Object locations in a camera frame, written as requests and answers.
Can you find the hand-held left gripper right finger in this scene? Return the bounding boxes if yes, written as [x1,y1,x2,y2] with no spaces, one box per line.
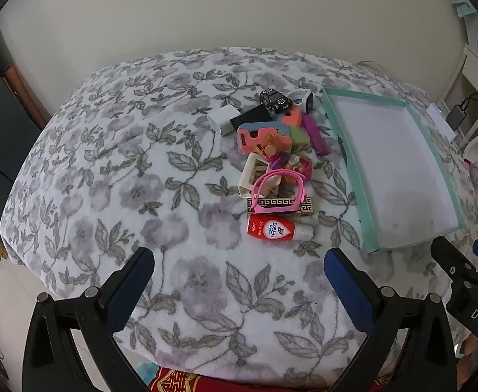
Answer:
[324,247,457,392]

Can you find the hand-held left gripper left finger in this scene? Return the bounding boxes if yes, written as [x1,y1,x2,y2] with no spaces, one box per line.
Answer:
[22,247,156,392]

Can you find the black gold patterned box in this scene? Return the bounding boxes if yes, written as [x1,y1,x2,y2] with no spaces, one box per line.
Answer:
[246,194,315,217]

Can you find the red white bottle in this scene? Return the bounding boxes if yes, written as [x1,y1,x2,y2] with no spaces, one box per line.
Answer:
[246,213,314,242]

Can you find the pink wristband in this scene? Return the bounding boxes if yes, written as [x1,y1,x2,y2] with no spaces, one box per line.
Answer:
[252,168,307,213]

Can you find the teal-rimmed white tray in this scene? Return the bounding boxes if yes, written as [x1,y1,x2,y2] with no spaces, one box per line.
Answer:
[320,87,466,254]

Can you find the small orange doll figure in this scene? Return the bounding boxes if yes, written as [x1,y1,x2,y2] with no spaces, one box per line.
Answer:
[284,155,313,180]

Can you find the purple comb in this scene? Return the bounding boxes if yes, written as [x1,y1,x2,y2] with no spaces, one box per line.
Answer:
[302,114,329,156]

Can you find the cream plastic clip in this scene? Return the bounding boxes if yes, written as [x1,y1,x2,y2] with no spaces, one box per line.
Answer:
[237,152,282,199]

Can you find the tan wooden toy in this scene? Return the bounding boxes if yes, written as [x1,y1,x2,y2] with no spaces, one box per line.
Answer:
[259,141,282,162]

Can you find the coral pink plastic toy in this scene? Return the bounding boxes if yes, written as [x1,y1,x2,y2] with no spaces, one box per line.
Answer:
[236,124,293,156]

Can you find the white charger cube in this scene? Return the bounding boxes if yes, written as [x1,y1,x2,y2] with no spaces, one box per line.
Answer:
[206,105,242,137]

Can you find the blue plastic toy piece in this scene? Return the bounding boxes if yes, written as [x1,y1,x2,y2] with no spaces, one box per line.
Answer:
[238,116,291,135]

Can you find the white smartwatch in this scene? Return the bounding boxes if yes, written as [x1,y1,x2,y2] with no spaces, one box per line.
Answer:
[289,90,315,114]

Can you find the black rectangular adapter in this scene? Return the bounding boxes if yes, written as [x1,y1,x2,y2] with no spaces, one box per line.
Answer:
[230,104,273,130]

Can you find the black toy car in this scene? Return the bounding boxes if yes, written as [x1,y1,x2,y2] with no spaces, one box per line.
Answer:
[259,89,294,113]

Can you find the grey floral blanket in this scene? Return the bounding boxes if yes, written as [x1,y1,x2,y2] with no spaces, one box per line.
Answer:
[0,46,478,380]

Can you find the red patterned cloth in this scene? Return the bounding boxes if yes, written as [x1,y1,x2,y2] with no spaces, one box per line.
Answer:
[147,365,390,392]

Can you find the white power bank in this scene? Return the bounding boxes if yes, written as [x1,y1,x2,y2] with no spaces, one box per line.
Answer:
[424,105,458,141]

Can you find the black power bank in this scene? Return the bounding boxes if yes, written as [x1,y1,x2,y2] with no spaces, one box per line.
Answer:
[445,104,466,129]

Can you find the white wooden furniture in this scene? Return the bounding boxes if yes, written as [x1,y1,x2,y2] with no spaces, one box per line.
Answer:
[439,45,478,160]

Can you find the teal paper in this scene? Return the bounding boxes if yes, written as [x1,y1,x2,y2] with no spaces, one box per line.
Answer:
[453,0,474,18]

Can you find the brown door frame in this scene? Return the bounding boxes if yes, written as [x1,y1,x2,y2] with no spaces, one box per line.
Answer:
[0,20,52,127]

